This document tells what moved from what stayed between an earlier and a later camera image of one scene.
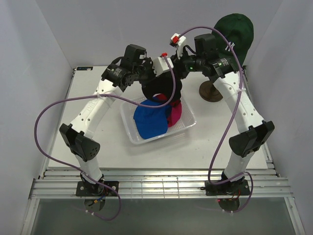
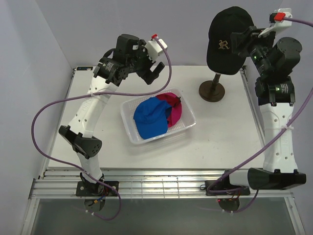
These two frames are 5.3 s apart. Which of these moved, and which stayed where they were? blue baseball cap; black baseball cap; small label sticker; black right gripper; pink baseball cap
Moved: black baseball cap; black right gripper
Stayed: small label sticker; pink baseball cap; blue baseball cap
